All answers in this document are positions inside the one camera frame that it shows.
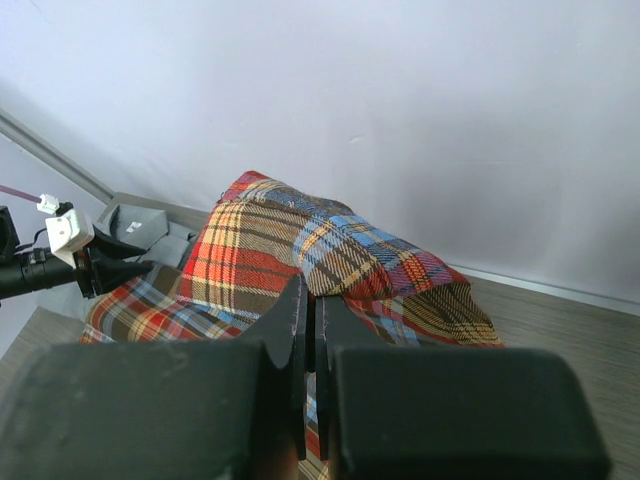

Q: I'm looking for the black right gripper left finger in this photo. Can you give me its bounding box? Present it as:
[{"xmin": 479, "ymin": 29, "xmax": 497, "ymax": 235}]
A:
[{"xmin": 1, "ymin": 277, "xmax": 308, "ymax": 479}]

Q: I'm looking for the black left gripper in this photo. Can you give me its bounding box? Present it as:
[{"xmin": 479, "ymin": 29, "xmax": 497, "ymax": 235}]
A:
[{"xmin": 1, "ymin": 206, "xmax": 153, "ymax": 300}]

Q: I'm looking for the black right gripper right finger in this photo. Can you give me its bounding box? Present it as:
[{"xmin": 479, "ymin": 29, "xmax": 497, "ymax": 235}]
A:
[{"xmin": 315, "ymin": 297, "xmax": 612, "ymax": 479}]

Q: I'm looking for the red brown plaid shirt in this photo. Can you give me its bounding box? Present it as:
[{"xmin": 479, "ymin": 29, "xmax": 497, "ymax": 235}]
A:
[{"xmin": 80, "ymin": 171, "xmax": 500, "ymax": 471}]

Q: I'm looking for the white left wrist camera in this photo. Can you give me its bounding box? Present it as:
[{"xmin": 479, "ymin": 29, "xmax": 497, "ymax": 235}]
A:
[{"xmin": 36, "ymin": 194, "xmax": 95, "ymax": 269}]

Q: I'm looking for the grey wall corner strip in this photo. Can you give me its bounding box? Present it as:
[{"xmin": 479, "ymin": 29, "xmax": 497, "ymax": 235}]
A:
[{"xmin": 0, "ymin": 107, "xmax": 117, "ymax": 204}]

